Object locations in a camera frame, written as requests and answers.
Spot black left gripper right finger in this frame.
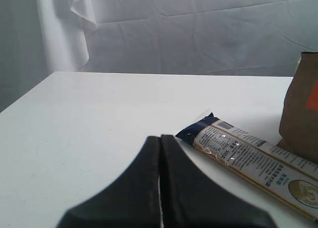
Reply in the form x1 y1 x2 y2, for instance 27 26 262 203
159 135 276 228

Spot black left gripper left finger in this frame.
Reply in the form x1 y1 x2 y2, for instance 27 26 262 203
58 136 161 228

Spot brown paper bag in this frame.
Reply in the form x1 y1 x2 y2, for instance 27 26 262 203
278 52 318 163

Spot noodle packet, navy ends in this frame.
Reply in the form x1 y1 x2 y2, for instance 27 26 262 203
176 113 318 222

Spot white backdrop cloth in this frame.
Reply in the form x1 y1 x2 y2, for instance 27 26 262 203
0 0 318 109

